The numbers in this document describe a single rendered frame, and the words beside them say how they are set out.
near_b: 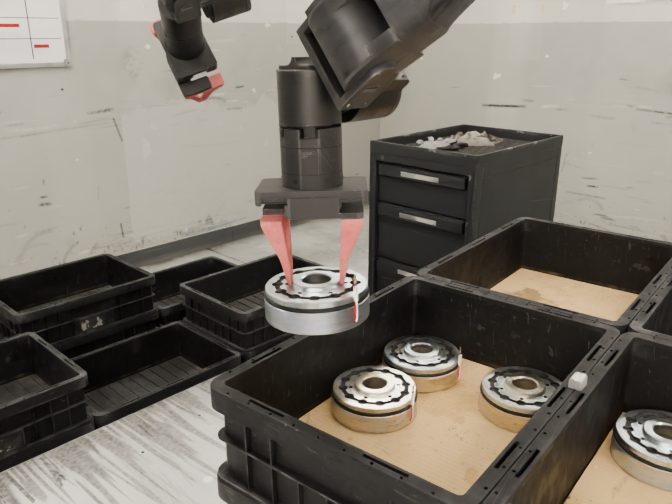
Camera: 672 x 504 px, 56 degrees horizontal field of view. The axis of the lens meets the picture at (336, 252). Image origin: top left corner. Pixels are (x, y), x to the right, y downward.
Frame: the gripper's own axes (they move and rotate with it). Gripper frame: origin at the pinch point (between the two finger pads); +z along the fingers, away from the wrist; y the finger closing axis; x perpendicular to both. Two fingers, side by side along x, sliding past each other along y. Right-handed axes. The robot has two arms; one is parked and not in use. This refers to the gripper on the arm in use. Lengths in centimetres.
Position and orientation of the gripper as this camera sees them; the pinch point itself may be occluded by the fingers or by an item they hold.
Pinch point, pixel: (315, 275)
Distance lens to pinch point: 62.5
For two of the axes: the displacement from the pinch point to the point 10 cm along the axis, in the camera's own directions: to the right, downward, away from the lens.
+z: 0.3, 9.5, 3.0
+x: -0.2, 3.0, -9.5
